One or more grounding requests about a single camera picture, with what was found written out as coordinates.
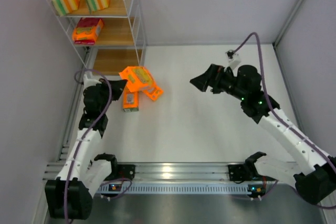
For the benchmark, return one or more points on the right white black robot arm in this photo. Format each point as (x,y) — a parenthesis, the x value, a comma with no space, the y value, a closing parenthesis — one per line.
(312,174)

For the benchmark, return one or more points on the pink sponge orange box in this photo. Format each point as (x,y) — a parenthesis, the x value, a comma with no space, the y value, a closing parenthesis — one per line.
(87,31)

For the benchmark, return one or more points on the aluminium mounting rail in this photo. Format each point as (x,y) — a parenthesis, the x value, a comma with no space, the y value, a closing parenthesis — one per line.
(157,172)

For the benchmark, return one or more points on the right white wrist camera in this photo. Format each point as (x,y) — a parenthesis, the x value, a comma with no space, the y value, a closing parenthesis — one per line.
(233,59)

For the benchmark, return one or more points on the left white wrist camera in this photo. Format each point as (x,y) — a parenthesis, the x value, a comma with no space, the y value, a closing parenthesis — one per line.
(90,78)

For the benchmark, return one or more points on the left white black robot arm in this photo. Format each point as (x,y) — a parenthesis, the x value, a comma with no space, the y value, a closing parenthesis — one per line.
(70,194)

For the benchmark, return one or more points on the slim orange sponge box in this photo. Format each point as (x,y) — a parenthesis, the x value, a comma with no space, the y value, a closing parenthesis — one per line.
(130,101)

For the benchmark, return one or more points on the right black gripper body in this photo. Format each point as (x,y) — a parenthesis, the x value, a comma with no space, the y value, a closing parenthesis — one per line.
(213,77)

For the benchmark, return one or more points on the white wire wooden shelf unit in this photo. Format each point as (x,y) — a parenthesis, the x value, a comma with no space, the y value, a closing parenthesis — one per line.
(121,42)

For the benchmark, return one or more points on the grey slotted cable duct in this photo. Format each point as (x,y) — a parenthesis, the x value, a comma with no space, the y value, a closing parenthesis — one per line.
(211,189)

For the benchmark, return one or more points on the orange box with barcode label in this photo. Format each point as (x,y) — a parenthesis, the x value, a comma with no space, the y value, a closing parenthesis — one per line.
(153,92)

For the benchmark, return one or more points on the yellow smiley sponge orange box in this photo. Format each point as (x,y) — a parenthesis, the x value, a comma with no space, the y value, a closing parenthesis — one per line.
(138,78)

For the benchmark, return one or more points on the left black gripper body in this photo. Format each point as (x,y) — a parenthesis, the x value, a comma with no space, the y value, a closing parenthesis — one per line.
(109,87)

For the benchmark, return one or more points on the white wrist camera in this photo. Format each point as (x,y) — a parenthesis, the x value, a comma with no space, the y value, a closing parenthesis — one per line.
(233,59)
(90,78)

